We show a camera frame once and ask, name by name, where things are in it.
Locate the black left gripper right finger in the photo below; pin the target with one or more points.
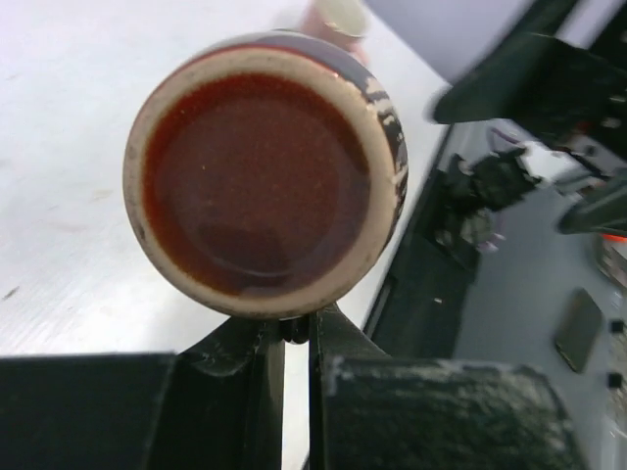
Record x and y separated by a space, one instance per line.
369 410

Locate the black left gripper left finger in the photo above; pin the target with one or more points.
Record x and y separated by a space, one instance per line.
217 405

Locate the brown small mug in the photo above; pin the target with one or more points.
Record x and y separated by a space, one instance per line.
265 176

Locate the pink mug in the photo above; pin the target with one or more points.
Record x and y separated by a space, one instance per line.
343 23

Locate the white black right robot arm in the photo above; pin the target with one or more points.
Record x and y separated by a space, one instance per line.
555 91

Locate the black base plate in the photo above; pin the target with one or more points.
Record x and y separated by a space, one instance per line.
417 312

